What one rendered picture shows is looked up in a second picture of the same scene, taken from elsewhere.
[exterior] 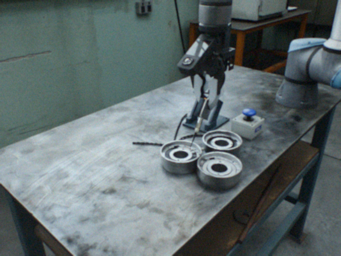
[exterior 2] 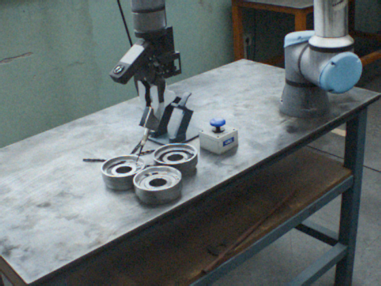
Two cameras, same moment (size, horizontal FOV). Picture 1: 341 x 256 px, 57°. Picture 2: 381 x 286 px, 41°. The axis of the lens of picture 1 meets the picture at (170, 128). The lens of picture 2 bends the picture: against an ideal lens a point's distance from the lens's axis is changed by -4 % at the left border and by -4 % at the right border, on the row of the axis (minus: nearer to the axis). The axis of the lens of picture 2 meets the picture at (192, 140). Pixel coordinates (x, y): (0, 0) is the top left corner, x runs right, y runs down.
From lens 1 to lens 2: 0.52 m
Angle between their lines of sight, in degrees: 8
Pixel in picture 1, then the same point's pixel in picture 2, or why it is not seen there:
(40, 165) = not seen: outside the picture
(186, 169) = (125, 184)
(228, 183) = (160, 197)
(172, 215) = (96, 225)
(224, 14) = (153, 20)
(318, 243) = not seen: outside the picture
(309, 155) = (335, 178)
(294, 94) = (294, 99)
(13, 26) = not seen: outside the picture
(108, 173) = (48, 189)
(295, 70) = (291, 70)
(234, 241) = (199, 272)
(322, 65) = (309, 64)
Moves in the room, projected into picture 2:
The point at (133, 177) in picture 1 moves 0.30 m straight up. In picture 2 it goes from (71, 193) to (47, 68)
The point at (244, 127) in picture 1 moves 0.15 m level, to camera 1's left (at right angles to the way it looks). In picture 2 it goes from (210, 140) to (151, 141)
